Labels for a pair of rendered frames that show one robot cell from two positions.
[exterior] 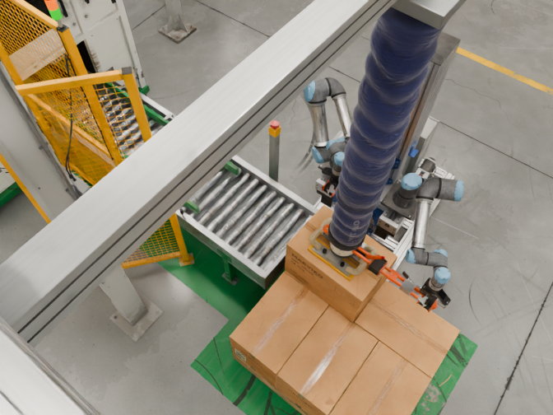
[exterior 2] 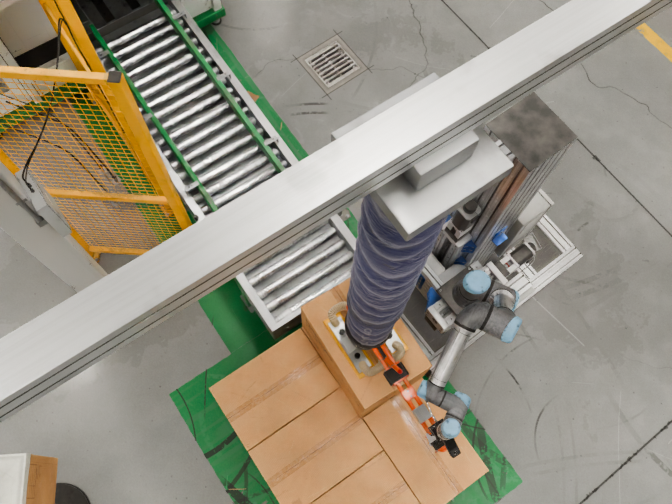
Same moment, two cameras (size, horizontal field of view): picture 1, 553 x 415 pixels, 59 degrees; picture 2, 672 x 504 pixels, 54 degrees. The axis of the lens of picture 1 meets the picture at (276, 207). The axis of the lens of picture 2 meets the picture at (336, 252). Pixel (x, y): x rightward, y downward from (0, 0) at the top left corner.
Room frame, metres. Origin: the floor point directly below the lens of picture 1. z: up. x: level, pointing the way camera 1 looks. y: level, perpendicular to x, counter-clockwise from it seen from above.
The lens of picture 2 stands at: (0.66, -0.45, 4.20)
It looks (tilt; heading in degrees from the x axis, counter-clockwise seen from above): 70 degrees down; 15
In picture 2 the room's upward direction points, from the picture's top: 5 degrees clockwise
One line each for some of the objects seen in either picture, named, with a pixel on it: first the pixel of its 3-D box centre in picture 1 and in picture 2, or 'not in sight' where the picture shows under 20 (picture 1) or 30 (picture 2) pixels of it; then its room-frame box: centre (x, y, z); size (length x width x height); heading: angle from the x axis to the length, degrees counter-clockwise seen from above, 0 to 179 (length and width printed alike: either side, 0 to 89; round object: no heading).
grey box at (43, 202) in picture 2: (82, 195); (45, 203); (1.35, 1.00, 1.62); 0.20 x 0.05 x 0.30; 54
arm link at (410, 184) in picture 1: (411, 184); (476, 285); (1.78, -0.85, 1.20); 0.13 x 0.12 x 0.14; 83
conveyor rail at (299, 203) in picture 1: (205, 144); (262, 125); (2.60, 0.62, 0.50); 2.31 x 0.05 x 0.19; 54
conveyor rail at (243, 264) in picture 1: (149, 194); (172, 176); (2.07, 1.00, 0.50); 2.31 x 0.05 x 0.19; 54
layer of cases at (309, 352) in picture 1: (341, 342); (345, 432); (1.01, -0.50, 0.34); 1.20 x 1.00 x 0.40; 54
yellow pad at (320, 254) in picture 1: (332, 258); (349, 344); (1.36, -0.37, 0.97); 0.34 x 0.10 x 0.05; 52
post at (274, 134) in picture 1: (273, 167); not in sight; (2.39, 0.04, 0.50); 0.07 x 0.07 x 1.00; 54
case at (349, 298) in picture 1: (337, 263); (363, 344); (1.43, -0.43, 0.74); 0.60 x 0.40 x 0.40; 52
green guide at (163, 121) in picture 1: (168, 120); (223, 80); (2.76, 0.94, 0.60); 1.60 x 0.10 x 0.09; 54
